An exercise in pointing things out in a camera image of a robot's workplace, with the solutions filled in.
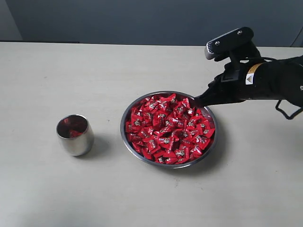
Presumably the stainless steel cup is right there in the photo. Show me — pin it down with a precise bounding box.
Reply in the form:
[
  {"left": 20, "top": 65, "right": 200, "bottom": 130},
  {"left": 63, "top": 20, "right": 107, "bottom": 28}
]
[{"left": 56, "top": 114, "right": 94, "bottom": 157}]

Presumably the pile of red wrapped candies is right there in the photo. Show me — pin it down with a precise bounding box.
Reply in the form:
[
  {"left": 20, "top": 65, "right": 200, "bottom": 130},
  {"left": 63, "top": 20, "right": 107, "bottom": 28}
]
[{"left": 125, "top": 93, "right": 216, "bottom": 165}]

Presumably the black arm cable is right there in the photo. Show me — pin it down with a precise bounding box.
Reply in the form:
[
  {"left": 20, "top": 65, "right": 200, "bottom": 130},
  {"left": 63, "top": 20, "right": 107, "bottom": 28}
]
[{"left": 241, "top": 56, "right": 303, "bottom": 120}]

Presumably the stainless steel bowl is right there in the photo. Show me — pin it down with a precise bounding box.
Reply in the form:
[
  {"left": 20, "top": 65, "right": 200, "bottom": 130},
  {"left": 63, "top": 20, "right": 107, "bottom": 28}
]
[{"left": 120, "top": 90, "right": 220, "bottom": 169}]

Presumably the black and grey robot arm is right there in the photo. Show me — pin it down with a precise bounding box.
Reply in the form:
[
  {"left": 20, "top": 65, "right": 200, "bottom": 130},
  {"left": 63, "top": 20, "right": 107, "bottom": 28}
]
[{"left": 195, "top": 56, "right": 303, "bottom": 107}]

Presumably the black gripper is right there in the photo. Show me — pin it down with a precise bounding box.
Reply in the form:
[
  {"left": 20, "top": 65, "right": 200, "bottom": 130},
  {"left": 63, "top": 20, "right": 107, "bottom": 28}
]
[{"left": 194, "top": 60, "right": 283, "bottom": 108}]

